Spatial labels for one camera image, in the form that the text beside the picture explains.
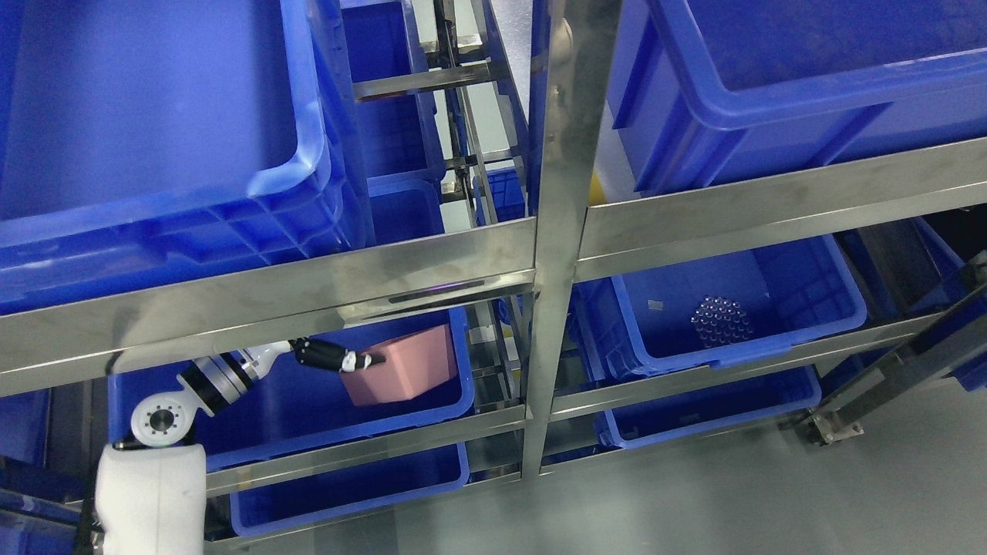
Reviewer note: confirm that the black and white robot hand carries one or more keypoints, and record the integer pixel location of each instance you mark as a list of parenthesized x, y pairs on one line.
[(309, 352)]

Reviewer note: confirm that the pink plastic storage box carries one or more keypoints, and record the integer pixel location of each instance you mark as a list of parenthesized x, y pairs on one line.
[(414, 364)]

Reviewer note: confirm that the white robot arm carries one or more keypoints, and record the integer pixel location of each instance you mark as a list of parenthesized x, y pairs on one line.
[(151, 486)]

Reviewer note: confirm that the blue shelf container middle left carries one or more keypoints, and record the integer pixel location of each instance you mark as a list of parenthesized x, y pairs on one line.
[(298, 409)]

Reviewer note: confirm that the blue shelf container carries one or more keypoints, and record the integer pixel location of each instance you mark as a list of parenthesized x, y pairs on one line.
[(708, 409), (298, 409), (794, 293), (349, 490)]

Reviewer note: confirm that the blue shelf container bottom left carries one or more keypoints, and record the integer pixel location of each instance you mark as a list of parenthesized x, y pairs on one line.
[(349, 490)]

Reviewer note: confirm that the blue shelf container middle right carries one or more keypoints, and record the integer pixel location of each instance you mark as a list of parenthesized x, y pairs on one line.
[(794, 293)]

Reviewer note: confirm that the blue shelf container bottom right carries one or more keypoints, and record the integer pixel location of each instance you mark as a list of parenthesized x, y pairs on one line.
[(708, 409)]

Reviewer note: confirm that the large blue crate upper left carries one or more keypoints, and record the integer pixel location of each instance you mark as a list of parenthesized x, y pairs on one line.
[(152, 142)]

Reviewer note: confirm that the large blue crate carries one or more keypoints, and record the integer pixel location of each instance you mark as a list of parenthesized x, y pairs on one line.
[(705, 93), (152, 142)]

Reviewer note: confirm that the cluster of small metal balls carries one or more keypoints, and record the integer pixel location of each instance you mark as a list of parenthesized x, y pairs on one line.
[(721, 321)]

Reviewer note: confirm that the large blue crate upper right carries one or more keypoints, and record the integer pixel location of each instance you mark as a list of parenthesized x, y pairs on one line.
[(705, 93)]

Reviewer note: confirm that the steel shelf rack frame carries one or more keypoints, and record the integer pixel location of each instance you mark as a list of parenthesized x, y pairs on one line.
[(569, 242)]

